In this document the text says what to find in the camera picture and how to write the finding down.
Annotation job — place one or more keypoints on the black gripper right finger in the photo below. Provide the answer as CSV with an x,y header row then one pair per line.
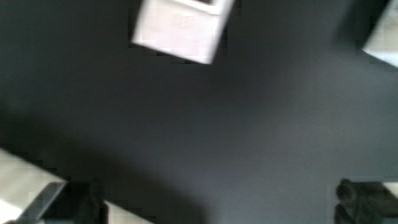
x,y
368,203

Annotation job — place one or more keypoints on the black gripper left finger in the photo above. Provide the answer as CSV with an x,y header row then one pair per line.
x,y
67,204

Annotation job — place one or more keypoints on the white table leg with tag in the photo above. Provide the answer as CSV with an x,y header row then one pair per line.
x,y
179,26

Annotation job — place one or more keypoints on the white obstacle fence wall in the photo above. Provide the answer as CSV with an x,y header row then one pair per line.
x,y
23,180

